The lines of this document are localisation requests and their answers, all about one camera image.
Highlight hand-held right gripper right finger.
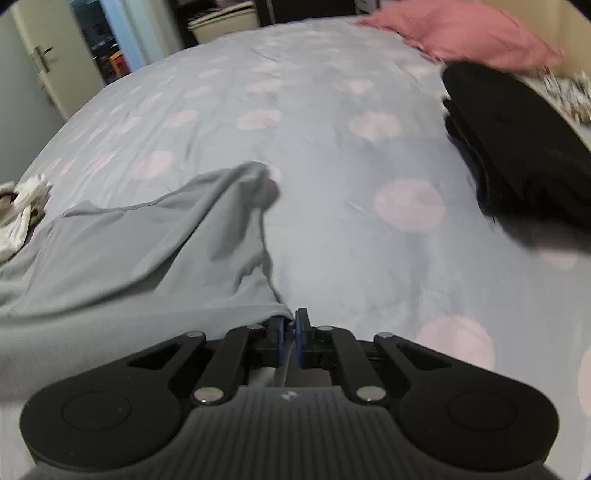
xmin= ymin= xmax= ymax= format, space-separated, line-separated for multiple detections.
xmin=294 ymin=307 xmax=456 ymax=405

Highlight cream door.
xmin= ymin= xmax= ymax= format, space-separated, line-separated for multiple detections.
xmin=11 ymin=0 xmax=108 ymax=119

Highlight white patterned cloth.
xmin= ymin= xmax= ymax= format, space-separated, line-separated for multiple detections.
xmin=538 ymin=68 xmax=591 ymax=126

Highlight crumpled white cloth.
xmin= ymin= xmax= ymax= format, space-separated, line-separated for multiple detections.
xmin=0 ymin=174 xmax=54 ymax=265

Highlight cream padded headboard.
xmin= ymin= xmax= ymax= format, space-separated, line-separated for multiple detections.
xmin=485 ymin=0 xmax=591 ymax=80

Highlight grey long-sleeve shirt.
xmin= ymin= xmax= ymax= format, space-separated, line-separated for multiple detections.
xmin=0 ymin=161 xmax=296 ymax=398

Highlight pink pillow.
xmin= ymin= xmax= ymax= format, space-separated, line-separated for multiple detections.
xmin=355 ymin=0 xmax=565 ymax=73

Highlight black folded clothes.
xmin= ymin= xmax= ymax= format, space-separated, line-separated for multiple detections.
xmin=441 ymin=62 xmax=591 ymax=228

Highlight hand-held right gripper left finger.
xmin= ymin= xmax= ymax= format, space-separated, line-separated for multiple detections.
xmin=127 ymin=315 xmax=291 ymax=409

